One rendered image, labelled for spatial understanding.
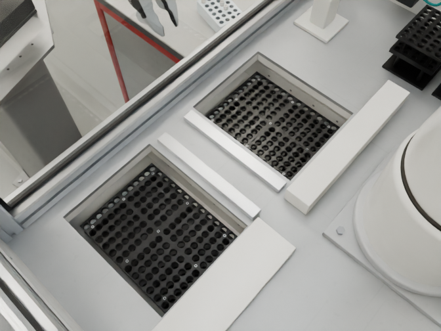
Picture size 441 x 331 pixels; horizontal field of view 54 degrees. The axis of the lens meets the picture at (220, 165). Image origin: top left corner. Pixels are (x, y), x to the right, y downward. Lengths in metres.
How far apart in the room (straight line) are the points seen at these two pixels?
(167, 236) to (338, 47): 0.54
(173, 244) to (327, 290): 0.27
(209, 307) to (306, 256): 0.18
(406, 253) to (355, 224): 0.11
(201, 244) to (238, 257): 0.09
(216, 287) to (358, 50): 0.59
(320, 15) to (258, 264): 0.55
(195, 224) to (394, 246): 0.33
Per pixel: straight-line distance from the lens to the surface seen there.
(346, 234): 0.74
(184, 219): 0.79
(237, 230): 0.84
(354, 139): 0.81
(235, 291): 0.69
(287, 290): 0.71
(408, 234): 0.63
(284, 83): 0.98
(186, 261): 0.76
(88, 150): 0.78
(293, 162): 0.85
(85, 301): 0.73
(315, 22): 1.01
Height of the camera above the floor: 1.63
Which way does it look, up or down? 60 degrees down
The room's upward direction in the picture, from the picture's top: straight up
